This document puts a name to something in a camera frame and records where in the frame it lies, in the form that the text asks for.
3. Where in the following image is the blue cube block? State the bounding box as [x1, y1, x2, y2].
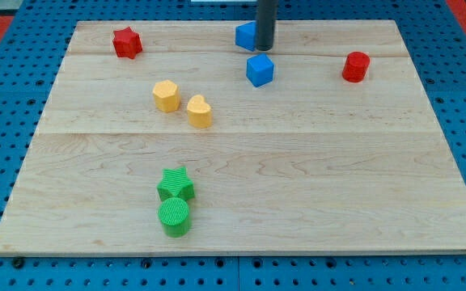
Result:
[246, 53, 274, 87]

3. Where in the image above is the red star block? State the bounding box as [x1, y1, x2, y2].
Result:
[112, 27, 142, 59]

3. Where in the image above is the blue triangle block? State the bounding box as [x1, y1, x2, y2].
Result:
[235, 21, 256, 52]

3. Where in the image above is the green cylinder block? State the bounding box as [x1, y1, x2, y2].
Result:
[158, 197, 192, 238]

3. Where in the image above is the light wooden board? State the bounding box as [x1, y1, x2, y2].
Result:
[0, 20, 466, 257]

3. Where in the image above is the yellow hexagon block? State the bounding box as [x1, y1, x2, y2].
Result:
[152, 79, 180, 112]

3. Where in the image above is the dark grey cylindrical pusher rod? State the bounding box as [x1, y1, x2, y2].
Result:
[255, 0, 278, 51]

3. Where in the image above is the red cylinder block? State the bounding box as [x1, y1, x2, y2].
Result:
[341, 51, 371, 82]

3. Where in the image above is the yellow heart block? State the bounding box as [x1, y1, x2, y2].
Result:
[187, 95, 213, 129]

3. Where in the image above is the green star block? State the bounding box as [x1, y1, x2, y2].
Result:
[157, 167, 195, 201]

